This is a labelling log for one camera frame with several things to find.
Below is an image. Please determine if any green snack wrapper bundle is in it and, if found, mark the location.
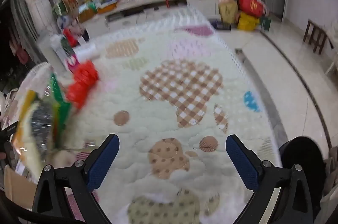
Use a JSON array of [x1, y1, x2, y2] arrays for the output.
[[13, 70, 72, 163]]

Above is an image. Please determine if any red plastic bag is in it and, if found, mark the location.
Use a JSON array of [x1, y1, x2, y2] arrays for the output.
[[66, 60, 99, 110]]

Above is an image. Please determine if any black round trash bin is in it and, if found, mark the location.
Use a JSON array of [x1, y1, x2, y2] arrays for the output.
[[279, 136, 327, 219]]

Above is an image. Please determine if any patchwork apple pattern quilt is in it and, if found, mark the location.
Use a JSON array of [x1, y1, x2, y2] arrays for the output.
[[15, 5, 282, 224]]

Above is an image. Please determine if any white pink lotion bottle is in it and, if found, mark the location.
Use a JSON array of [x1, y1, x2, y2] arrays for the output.
[[65, 43, 100, 73]]

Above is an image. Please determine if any yellow shopping bag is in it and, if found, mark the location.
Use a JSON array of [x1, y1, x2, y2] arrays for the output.
[[237, 11, 259, 31]]

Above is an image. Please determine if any green cardboard box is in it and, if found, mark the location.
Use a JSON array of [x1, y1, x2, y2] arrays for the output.
[[259, 17, 271, 32]]

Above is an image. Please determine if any grey window curtain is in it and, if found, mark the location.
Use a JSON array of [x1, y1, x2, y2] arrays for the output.
[[10, 0, 46, 64]]

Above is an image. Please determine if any dark wooden stool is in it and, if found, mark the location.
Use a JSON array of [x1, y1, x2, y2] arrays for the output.
[[303, 19, 334, 55]]

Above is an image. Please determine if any orange tray on cabinet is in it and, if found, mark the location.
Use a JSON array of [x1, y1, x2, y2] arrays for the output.
[[97, 1, 117, 14]]

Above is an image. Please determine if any tan paper gift bag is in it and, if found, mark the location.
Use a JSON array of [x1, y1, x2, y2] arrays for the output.
[[219, 0, 238, 24]]

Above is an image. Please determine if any red gift bag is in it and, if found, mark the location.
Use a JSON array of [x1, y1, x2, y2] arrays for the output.
[[238, 0, 266, 18]]

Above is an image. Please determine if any covered floor air conditioner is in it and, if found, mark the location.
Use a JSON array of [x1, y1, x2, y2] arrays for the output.
[[25, 0, 58, 34]]

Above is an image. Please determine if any white TV cabinet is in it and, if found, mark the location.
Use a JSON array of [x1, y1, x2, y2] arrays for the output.
[[82, 0, 219, 29]]

